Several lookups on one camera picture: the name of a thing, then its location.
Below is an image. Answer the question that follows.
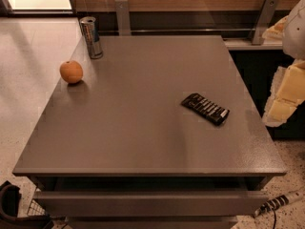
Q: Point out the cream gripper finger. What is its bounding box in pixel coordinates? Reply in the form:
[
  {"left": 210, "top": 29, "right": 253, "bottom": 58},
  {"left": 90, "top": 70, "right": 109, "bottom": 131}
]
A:
[{"left": 262, "top": 16, "right": 288, "bottom": 40}]

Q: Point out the right metal wall bracket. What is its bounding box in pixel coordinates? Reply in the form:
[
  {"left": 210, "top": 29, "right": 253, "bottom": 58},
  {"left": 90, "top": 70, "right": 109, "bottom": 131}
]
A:
[{"left": 252, "top": 0, "right": 279, "bottom": 46}]

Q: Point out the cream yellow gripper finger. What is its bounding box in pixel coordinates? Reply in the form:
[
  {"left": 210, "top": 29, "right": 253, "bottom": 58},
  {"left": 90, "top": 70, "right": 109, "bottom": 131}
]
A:
[{"left": 262, "top": 60, "right": 305, "bottom": 127}]

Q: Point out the black snack bar wrapper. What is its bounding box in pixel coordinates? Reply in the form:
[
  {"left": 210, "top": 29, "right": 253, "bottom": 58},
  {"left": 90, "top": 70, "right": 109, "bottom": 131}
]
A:
[{"left": 181, "top": 93, "right": 230, "bottom": 126}]

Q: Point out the white power strip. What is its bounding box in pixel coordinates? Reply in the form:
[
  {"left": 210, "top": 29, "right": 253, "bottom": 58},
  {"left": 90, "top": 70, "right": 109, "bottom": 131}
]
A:
[{"left": 254, "top": 189, "right": 304, "bottom": 218}]

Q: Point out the left metal wall bracket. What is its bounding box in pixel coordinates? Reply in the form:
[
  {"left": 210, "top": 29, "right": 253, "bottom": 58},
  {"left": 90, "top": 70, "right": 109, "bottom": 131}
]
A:
[{"left": 115, "top": 0, "right": 132, "bottom": 36}]

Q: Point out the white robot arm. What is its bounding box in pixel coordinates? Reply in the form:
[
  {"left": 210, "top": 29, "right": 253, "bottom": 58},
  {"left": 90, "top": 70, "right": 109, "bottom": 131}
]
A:
[{"left": 262, "top": 0, "right": 305, "bottom": 127}]

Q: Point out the metal wall bracket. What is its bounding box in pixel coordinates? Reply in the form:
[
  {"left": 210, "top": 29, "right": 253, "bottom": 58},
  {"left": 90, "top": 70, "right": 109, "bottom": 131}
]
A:
[
  {"left": 115, "top": 0, "right": 132, "bottom": 36},
  {"left": 252, "top": 0, "right": 279, "bottom": 46}
]

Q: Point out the orange fruit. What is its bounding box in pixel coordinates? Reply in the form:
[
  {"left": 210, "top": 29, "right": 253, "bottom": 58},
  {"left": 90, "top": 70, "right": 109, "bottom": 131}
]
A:
[{"left": 59, "top": 60, "right": 83, "bottom": 84}]

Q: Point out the grey drawer cabinet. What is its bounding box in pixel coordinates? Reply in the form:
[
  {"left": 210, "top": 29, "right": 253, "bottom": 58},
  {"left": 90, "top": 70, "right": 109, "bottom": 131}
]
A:
[{"left": 13, "top": 36, "right": 286, "bottom": 229}]

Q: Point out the wire basket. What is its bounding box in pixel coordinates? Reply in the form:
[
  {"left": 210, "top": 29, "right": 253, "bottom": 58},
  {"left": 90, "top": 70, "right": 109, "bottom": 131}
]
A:
[{"left": 27, "top": 198, "right": 47, "bottom": 216}]

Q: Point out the silver blue redbull can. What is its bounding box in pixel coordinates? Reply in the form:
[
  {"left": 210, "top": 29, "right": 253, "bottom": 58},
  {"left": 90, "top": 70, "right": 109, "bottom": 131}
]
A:
[{"left": 79, "top": 16, "right": 103, "bottom": 59}]

